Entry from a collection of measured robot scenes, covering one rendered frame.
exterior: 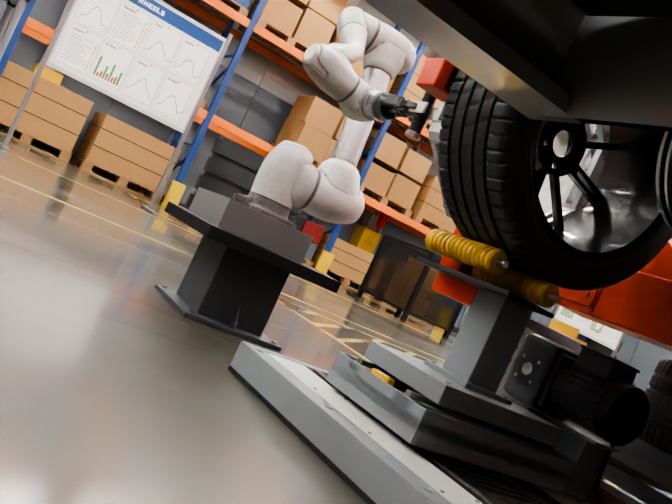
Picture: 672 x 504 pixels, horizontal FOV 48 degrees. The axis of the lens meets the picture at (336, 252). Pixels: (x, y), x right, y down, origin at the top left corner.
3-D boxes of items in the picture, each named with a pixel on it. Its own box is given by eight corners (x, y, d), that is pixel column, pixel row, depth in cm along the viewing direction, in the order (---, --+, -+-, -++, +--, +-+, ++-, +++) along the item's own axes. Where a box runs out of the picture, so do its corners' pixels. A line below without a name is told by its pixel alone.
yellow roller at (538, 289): (545, 307, 166) (556, 283, 166) (461, 274, 191) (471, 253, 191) (561, 315, 169) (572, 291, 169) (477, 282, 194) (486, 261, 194)
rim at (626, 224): (549, 19, 153) (707, 48, 178) (476, 24, 173) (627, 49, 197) (515, 262, 163) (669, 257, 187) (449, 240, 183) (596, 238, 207)
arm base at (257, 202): (222, 196, 263) (228, 182, 263) (273, 221, 275) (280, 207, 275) (242, 204, 247) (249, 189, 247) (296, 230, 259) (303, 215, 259)
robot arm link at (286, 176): (243, 189, 266) (269, 132, 267) (288, 210, 274) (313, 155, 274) (256, 192, 251) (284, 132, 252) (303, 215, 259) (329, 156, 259)
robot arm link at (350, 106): (374, 130, 230) (346, 103, 223) (349, 126, 243) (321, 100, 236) (394, 102, 231) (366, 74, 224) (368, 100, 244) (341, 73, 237)
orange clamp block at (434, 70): (460, 103, 176) (433, 85, 172) (440, 102, 183) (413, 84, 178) (473, 76, 176) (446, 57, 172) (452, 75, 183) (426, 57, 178)
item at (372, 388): (407, 448, 151) (428, 404, 151) (323, 383, 182) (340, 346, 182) (561, 496, 177) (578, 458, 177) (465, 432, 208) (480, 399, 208)
